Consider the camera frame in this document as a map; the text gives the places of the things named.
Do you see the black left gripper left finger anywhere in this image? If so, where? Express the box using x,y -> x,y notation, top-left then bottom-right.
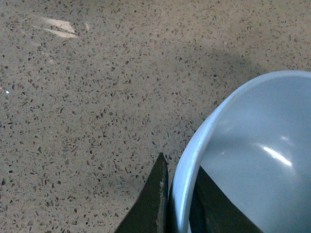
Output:
115,153 -> 169,233

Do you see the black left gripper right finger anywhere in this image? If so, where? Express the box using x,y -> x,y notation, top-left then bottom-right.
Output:
189,167 -> 262,233

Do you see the light blue bowl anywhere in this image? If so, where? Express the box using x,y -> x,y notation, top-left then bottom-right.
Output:
168,70 -> 311,233

